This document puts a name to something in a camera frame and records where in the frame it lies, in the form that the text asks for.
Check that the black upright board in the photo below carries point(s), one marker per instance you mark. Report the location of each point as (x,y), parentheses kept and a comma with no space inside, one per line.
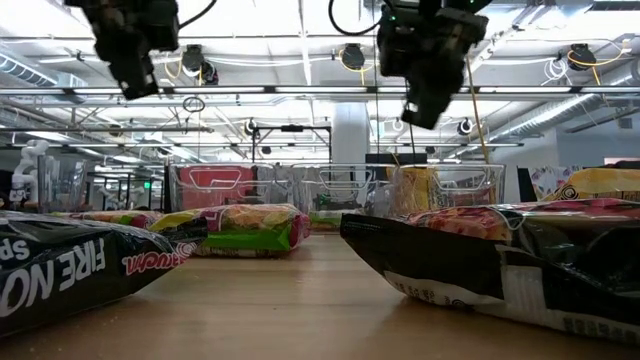
(524,185)

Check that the black rectangular panel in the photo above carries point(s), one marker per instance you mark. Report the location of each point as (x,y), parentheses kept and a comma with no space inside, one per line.
(395,158)

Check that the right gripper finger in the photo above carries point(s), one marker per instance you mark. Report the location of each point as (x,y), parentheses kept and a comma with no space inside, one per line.
(427,100)

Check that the yellow chicken ramen pack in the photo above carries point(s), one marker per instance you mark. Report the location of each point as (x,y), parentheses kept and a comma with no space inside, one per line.
(605,182)
(415,192)

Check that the floral print cloth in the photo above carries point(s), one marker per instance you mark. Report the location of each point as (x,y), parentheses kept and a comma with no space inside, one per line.
(542,180)

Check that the black fire noodle pack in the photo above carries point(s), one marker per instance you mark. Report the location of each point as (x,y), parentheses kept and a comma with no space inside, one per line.
(75,270)
(450,260)

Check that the red panel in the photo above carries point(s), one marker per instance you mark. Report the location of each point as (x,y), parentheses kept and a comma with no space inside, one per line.
(220,192)

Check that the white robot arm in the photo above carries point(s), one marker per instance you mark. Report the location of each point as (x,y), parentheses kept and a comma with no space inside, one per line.
(27,165)

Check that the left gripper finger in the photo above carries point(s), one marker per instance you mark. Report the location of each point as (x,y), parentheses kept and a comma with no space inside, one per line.
(135,80)

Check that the black gantry frame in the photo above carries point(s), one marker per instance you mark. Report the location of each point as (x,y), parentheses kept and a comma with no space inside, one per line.
(292,128)

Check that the clear plastic cup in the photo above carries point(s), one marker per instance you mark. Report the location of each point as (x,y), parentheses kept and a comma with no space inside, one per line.
(62,185)

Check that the black aluminium rig frame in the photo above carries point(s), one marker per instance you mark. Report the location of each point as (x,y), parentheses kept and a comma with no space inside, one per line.
(170,190)

